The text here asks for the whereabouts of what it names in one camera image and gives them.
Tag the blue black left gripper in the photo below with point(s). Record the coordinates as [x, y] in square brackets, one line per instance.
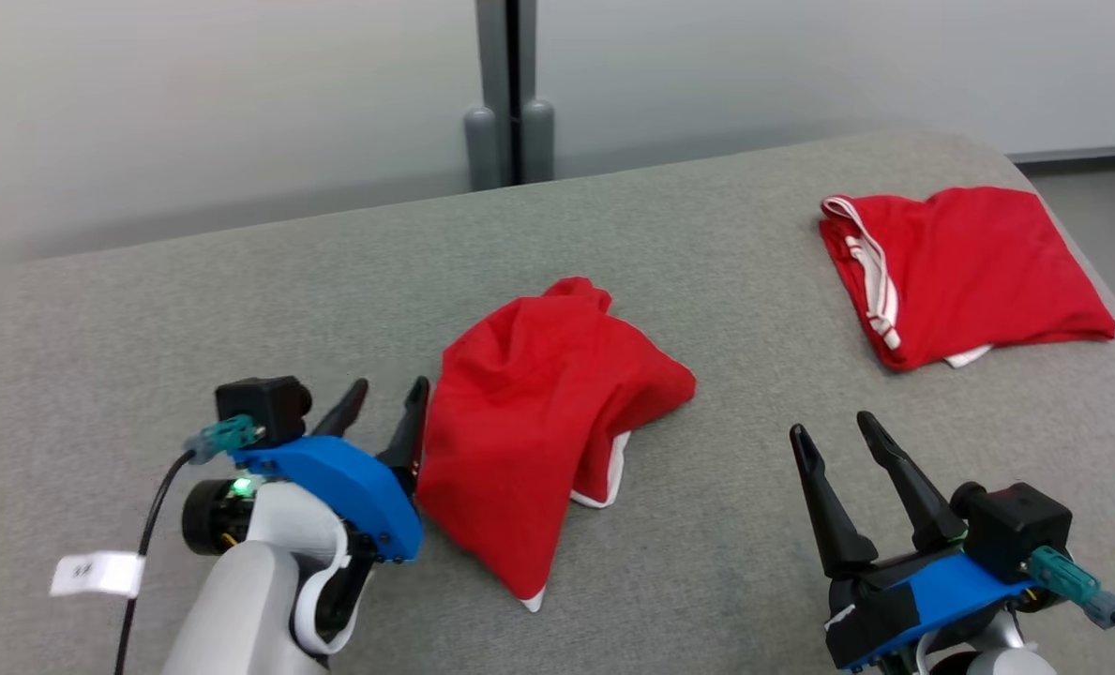
[351, 478]

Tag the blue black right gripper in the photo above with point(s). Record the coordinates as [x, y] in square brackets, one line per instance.
[941, 591]

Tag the red shorts white band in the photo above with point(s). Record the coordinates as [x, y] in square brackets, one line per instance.
[538, 412]

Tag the red basketball jersey white trim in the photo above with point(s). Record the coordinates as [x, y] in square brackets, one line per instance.
[979, 272]

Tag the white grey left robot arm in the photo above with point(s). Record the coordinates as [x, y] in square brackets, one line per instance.
[238, 609]

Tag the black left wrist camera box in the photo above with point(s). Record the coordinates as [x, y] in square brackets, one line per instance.
[262, 408]

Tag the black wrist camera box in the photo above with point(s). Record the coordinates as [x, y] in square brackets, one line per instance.
[262, 408]
[1017, 525]

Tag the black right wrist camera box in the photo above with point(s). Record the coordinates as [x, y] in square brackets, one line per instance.
[1017, 525]

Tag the grey partition post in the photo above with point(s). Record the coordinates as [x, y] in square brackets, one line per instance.
[510, 94]

